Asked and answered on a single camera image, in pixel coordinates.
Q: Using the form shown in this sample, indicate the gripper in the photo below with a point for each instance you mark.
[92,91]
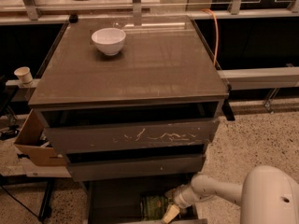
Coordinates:
[181,197]

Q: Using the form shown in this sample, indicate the black stand leg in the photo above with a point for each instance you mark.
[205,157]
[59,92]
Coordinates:
[45,209]

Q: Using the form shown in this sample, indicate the white paper cup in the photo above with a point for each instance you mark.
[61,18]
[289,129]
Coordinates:
[24,75]

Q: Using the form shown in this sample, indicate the grey drawer cabinet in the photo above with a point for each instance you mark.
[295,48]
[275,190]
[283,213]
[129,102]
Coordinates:
[164,61]

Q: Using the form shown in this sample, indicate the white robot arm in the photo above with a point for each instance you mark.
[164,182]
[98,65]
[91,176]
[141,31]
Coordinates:
[267,196]

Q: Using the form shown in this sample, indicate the grey drawer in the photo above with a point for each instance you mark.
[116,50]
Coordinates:
[118,201]
[136,162]
[131,127]

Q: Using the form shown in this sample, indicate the white ceramic bowl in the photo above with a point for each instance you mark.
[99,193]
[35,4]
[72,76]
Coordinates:
[109,41]

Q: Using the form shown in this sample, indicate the green jalapeno chip bag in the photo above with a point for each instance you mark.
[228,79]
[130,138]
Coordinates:
[153,207]

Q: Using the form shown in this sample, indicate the cardboard box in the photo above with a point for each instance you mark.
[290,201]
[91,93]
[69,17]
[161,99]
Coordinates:
[32,143]

